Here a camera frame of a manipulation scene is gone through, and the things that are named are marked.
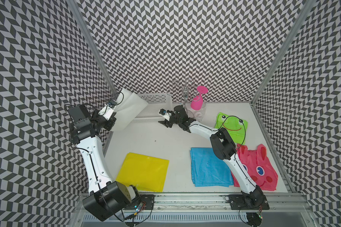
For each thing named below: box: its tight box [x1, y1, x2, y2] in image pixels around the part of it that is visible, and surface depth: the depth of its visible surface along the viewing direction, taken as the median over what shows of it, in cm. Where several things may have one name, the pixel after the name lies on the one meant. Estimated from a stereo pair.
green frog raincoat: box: [214, 112, 249, 145], surface depth 104 cm
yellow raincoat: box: [115, 152, 170, 193], surface depth 84 cm
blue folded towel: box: [189, 147, 234, 187], surface depth 83 cm
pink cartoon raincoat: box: [231, 143, 279, 192], surface depth 86 cm
